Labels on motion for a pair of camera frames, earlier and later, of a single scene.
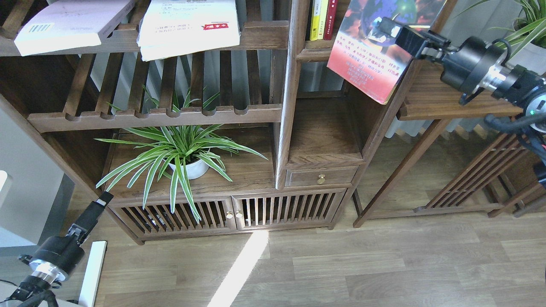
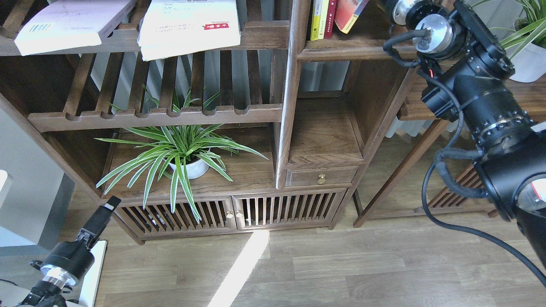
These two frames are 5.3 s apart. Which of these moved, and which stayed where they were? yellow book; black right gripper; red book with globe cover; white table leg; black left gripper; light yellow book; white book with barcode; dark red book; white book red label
Moved: black right gripper; red book with globe cover; black left gripper
Stayed: white table leg; yellow book; white book with barcode; light yellow book; dark red book; white book red label
